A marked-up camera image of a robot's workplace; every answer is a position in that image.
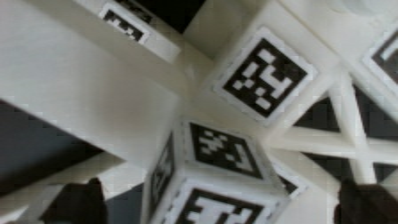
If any white chair leg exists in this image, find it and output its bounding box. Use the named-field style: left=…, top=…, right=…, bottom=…
left=73, top=0, right=181, bottom=63

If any white tagged cube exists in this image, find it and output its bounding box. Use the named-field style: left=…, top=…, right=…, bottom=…
left=141, top=118, right=290, bottom=224

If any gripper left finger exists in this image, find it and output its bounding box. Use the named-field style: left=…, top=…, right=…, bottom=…
left=11, top=177, right=110, bottom=224

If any white chair back frame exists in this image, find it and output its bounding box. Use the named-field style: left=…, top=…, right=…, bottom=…
left=0, top=0, right=398, bottom=224

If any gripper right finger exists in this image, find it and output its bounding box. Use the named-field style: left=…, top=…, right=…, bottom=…
left=334, top=180, right=398, bottom=224

